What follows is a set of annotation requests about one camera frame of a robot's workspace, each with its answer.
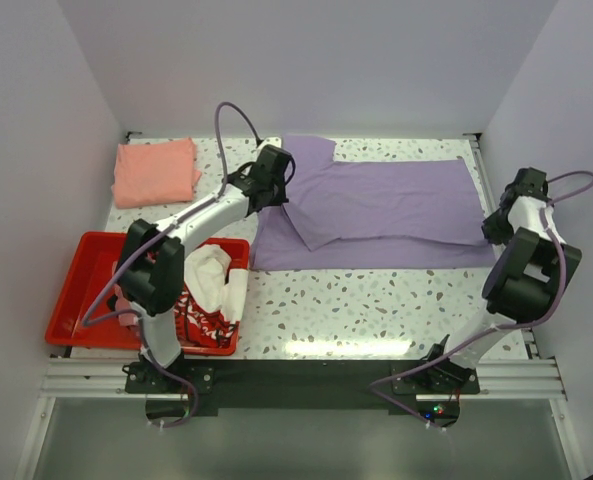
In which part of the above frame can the purple t shirt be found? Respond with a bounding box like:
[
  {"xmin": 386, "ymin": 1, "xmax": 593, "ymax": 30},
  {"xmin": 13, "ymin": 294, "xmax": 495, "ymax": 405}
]
[{"xmin": 251, "ymin": 135, "xmax": 495, "ymax": 271}]

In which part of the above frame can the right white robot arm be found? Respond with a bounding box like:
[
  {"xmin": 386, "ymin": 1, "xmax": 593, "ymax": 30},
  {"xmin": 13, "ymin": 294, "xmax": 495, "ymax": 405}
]
[{"xmin": 421, "ymin": 168, "xmax": 582, "ymax": 393}]

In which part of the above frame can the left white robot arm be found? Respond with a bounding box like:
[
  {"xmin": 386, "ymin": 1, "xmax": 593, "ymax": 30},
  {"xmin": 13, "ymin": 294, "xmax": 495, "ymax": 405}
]
[{"xmin": 114, "ymin": 144, "xmax": 296, "ymax": 392}]

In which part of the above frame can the folded salmon pink t shirt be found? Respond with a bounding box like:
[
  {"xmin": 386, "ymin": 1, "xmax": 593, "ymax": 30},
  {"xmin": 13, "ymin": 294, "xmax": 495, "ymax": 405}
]
[{"xmin": 112, "ymin": 138, "xmax": 201, "ymax": 209}]

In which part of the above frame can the white and red t shirt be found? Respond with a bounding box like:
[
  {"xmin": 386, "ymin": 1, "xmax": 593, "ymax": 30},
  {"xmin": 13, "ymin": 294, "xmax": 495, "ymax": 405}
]
[{"xmin": 174, "ymin": 238, "xmax": 250, "ymax": 356}]

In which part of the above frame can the dusty pink t shirt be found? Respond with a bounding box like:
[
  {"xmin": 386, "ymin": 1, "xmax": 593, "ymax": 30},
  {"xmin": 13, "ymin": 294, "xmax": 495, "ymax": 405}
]
[{"xmin": 112, "ymin": 283, "xmax": 141, "ymax": 340}]

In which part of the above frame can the red plastic tray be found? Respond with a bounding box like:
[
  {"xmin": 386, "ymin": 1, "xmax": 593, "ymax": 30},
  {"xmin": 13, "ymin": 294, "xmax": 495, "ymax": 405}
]
[{"xmin": 45, "ymin": 232, "xmax": 250, "ymax": 356}]

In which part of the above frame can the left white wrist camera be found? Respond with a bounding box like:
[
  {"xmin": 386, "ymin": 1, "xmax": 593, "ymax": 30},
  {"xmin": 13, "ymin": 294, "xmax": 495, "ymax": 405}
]
[{"xmin": 258, "ymin": 137, "xmax": 282, "ymax": 149}]

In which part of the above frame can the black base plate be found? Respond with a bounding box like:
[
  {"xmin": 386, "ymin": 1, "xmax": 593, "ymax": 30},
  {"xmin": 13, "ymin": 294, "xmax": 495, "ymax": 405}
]
[{"xmin": 122, "ymin": 358, "xmax": 480, "ymax": 420}]

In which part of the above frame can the aluminium frame rail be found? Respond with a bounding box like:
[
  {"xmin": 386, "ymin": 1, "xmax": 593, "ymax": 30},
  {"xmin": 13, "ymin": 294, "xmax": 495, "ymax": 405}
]
[{"xmin": 38, "ymin": 357, "xmax": 142, "ymax": 399}]

